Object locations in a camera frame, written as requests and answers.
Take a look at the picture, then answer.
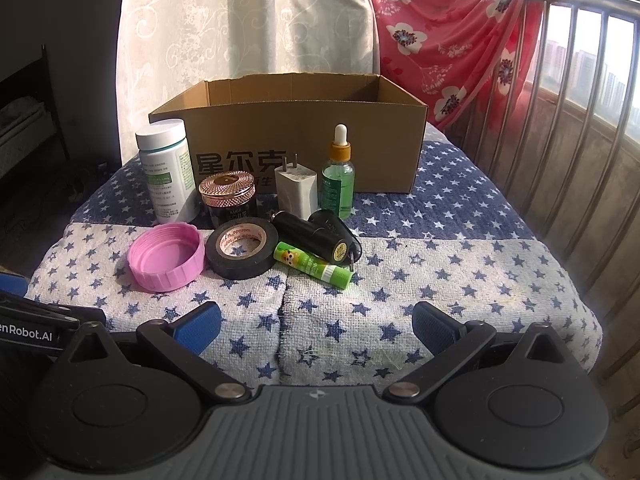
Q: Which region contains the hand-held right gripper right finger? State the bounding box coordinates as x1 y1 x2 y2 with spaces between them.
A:
389 301 576 404

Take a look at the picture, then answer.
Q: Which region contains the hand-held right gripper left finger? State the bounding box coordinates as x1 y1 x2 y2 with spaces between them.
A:
67 302 251 404

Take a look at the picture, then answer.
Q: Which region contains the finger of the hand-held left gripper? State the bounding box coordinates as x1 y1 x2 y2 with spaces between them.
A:
0 271 27 298
0 291 108 332

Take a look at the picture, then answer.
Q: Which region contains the black electrical tape roll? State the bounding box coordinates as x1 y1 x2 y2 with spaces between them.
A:
205 217 279 281

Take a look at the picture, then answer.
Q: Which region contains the pink plastic lid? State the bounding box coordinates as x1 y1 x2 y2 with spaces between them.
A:
127 223 205 292

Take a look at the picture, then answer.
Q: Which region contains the green lip balm tube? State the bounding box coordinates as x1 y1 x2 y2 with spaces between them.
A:
273 241 352 288

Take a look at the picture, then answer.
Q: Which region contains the dark jar with rose-gold lid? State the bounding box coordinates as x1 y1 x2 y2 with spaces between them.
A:
198 172 258 231

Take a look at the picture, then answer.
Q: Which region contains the black car charger gold tip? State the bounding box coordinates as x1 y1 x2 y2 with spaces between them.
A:
271 211 349 264

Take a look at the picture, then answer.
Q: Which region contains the black key fob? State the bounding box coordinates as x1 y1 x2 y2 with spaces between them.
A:
306 209 363 267

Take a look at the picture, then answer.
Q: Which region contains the white bottle with green label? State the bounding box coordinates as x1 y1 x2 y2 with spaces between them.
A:
136 119 197 225

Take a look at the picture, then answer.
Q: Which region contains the white charger plug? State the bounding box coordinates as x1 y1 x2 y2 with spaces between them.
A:
275 154 318 221

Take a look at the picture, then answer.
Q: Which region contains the green dropper bottle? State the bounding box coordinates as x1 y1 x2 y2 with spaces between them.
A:
320 124 357 221

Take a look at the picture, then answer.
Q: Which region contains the brown cardboard box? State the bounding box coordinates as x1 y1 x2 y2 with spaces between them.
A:
148 73 428 194

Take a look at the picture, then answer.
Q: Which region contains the blue white star blanket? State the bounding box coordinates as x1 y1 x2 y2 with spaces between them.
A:
27 125 603 397

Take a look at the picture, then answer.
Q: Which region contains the quilted grey mattress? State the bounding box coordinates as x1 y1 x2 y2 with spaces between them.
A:
0 100 57 166

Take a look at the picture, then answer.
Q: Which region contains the metal railing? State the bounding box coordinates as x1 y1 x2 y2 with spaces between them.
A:
459 0 640 403

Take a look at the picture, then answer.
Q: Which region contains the red floral blanket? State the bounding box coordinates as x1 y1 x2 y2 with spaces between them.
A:
365 0 544 134

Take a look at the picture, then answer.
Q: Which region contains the white lace curtain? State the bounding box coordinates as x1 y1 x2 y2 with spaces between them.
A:
116 0 382 167

